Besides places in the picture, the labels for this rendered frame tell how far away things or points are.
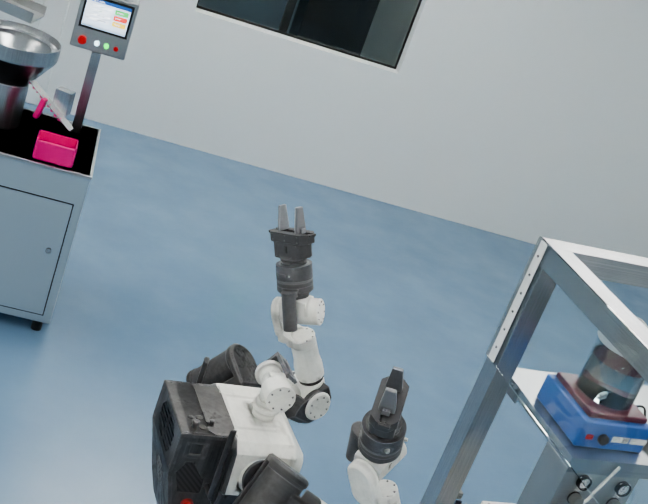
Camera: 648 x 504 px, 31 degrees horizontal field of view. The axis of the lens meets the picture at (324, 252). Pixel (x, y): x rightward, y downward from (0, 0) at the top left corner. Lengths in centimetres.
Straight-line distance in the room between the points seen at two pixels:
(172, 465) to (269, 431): 22
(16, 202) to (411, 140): 355
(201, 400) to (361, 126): 517
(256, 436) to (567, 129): 566
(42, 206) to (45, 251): 20
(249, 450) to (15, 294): 261
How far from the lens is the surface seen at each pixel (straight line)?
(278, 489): 239
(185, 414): 251
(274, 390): 249
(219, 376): 273
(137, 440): 457
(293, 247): 274
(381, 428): 219
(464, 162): 782
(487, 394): 298
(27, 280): 492
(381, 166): 772
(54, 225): 480
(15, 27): 506
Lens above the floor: 257
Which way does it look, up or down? 23 degrees down
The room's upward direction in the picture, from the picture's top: 21 degrees clockwise
